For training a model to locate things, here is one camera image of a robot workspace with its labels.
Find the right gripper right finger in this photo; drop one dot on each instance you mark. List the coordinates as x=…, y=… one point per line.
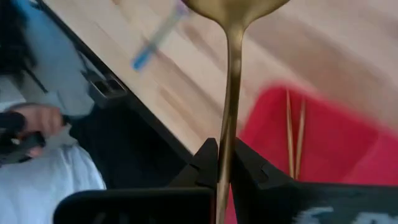
x=248, y=174

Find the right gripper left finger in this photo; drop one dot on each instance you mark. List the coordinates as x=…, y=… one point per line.
x=202, y=168

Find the pink translucent plastic bin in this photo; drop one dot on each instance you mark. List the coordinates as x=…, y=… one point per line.
x=335, y=149

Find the person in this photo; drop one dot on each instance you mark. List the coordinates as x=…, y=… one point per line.
x=46, y=186

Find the person's hand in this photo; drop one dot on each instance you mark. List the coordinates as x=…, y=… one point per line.
x=40, y=119

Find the black handheld controller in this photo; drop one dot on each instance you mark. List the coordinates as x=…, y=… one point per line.
x=11, y=123

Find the black aluminium table frame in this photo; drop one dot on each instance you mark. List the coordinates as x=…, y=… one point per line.
x=141, y=113

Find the silver frame bracket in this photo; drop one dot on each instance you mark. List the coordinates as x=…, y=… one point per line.
x=107, y=88

